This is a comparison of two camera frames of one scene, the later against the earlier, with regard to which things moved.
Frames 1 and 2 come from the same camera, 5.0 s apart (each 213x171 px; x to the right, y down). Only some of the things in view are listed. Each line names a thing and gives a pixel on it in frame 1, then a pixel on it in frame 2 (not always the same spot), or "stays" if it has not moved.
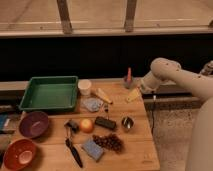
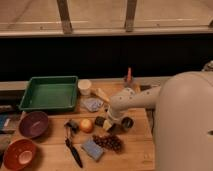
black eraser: (109, 123) stays
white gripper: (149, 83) → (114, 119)
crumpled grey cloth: (92, 104) stays
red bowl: (19, 154) stays
